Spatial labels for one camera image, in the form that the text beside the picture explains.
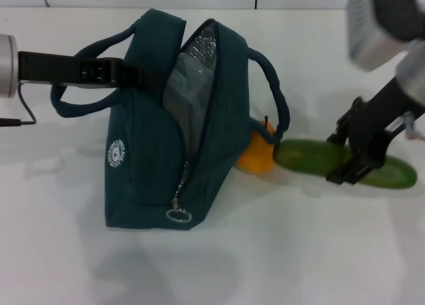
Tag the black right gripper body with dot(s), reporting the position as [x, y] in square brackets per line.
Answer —
[375, 125]

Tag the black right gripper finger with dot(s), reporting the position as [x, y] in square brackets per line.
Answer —
[355, 172]
[342, 132]

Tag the orange yellow pear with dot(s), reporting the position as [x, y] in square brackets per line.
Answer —
[255, 159]

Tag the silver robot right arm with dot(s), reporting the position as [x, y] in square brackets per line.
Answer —
[415, 79]

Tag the green cucumber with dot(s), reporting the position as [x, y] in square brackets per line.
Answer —
[305, 155]

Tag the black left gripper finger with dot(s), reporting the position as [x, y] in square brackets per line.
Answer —
[111, 64]
[111, 78]

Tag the clear plastic food container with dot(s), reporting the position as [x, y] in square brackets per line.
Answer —
[181, 89]

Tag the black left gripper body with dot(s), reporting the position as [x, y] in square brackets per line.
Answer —
[50, 67]

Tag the dark teal insulated lunch bag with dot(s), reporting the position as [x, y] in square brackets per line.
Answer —
[142, 135]

